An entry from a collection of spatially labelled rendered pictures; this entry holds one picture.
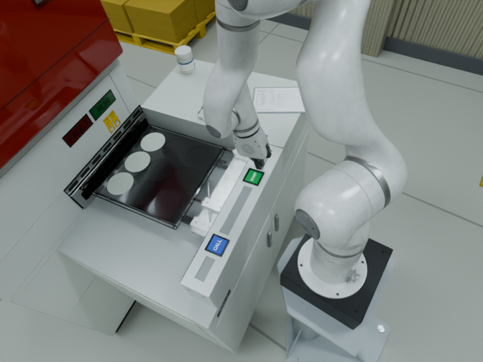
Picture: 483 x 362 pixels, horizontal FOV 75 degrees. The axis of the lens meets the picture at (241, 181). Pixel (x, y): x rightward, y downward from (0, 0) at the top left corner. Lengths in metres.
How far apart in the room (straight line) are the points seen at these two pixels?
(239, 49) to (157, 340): 1.59
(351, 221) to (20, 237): 0.98
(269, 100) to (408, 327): 1.35
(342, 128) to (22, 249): 1.03
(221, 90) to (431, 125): 2.17
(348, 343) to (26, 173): 1.05
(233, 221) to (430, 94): 2.31
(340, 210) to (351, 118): 0.15
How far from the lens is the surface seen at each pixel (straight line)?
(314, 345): 1.82
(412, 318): 1.97
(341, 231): 0.57
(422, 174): 2.41
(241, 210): 0.98
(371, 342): 1.87
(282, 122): 1.19
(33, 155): 1.12
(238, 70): 0.73
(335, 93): 0.50
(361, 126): 0.54
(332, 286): 0.93
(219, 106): 0.75
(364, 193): 0.58
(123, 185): 1.23
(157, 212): 1.11
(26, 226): 1.20
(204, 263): 0.93
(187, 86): 1.41
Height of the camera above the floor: 1.81
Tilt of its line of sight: 55 degrees down
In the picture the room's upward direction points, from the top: 10 degrees counter-clockwise
